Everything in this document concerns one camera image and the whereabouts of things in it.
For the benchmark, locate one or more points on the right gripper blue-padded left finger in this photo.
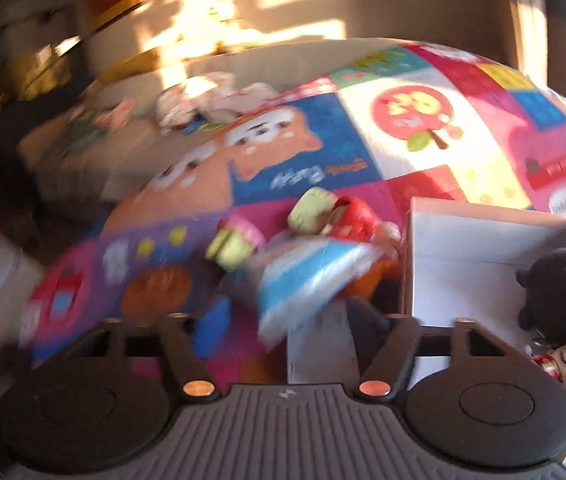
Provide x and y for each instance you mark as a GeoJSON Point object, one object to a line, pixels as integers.
{"type": "Point", "coordinates": [186, 341]}

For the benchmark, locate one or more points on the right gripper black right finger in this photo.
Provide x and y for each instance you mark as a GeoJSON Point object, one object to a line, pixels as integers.
{"type": "Point", "coordinates": [386, 347]}

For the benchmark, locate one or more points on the small pink cloth toy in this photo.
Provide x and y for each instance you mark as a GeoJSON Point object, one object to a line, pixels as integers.
{"type": "Point", "coordinates": [117, 117]}

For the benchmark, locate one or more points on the colourful cartoon play mat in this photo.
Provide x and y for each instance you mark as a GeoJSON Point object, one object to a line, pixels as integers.
{"type": "Point", "coordinates": [413, 120]}

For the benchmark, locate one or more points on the crumpled white pink cloth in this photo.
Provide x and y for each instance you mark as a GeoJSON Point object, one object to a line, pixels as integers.
{"type": "Point", "coordinates": [212, 97]}

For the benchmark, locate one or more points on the red round toy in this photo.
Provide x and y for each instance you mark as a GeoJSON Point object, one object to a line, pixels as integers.
{"type": "Point", "coordinates": [354, 220]}

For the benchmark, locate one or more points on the beige sofa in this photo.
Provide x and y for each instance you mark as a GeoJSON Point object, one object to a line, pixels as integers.
{"type": "Point", "coordinates": [84, 180]}

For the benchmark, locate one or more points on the black-haired doll figurine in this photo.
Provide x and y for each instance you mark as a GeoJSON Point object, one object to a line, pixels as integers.
{"type": "Point", "coordinates": [553, 363]}

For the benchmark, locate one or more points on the yellow green plush keychain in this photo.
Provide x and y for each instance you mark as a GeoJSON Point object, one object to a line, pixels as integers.
{"type": "Point", "coordinates": [311, 212]}

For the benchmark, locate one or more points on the black plush toy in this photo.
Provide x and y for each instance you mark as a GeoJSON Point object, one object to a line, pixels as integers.
{"type": "Point", "coordinates": [544, 310]}

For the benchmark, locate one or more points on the orange pumpkin toy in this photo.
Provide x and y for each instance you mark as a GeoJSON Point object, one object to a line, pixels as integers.
{"type": "Point", "coordinates": [365, 286]}

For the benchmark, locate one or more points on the pink cardboard box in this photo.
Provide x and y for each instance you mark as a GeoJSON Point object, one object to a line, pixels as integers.
{"type": "Point", "coordinates": [477, 398]}

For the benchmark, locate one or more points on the pink gold cupcake toy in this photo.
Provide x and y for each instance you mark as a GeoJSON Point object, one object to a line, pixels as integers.
{"type": "Point", "coordinates": [235, 241]}

